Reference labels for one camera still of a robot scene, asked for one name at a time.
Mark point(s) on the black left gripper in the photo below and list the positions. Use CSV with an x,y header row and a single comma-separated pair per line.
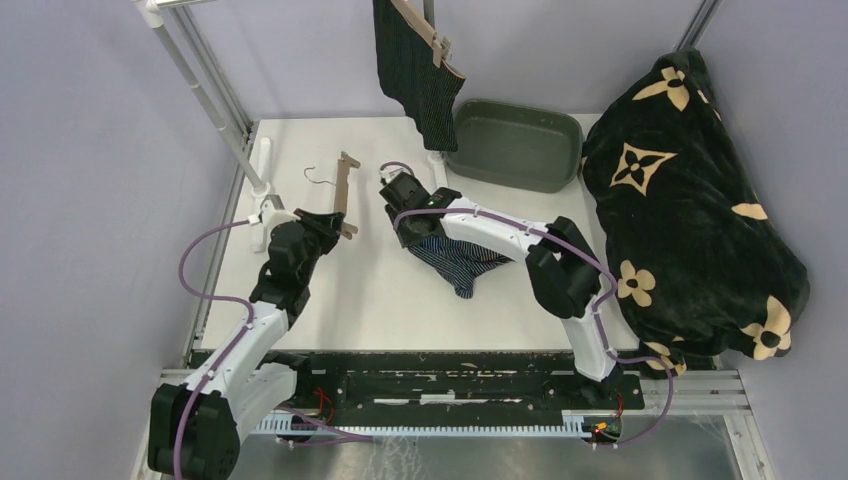
x,y
325,225

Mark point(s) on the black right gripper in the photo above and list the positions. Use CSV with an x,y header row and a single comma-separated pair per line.
x,y
407,238

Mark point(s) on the blue striped underwear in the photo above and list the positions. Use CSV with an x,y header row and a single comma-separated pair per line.
x,y
459,263

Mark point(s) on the black striped underwear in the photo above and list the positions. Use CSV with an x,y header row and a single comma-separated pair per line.
x,y
408,75

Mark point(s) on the wooden clip hanger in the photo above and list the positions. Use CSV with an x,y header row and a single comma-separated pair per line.
x,y
427,30

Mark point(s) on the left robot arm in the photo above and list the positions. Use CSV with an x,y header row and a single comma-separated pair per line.
x,y
198,426

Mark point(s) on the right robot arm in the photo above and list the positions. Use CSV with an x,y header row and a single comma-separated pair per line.
x,y
564,274

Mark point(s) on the green plastic tray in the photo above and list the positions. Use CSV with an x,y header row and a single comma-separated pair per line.
x,y
516,146

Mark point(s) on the centre rack pole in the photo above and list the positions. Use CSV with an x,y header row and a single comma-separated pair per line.
x,y
429,12

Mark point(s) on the rack pole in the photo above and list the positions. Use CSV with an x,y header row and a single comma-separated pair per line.
x,y
155,22
429,12

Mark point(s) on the left rack pole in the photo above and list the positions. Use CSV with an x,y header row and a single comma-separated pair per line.
x,y
155,22

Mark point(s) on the black floral blanket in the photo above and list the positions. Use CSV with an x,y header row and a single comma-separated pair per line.
x,y
700,267

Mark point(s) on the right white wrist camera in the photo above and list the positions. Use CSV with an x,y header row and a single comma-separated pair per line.
x,y
387,175

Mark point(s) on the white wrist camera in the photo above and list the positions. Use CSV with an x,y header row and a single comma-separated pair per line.
x,y
270,212
387,175

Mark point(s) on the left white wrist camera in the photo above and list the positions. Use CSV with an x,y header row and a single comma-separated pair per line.
x,y
270,212

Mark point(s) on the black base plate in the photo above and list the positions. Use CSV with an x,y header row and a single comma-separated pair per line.
x,y
451,389

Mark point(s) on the white cable duct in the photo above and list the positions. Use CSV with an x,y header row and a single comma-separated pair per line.
x,y
280,423

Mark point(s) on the aluminium frame rails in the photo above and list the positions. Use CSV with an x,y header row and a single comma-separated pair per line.
x,y
695,397

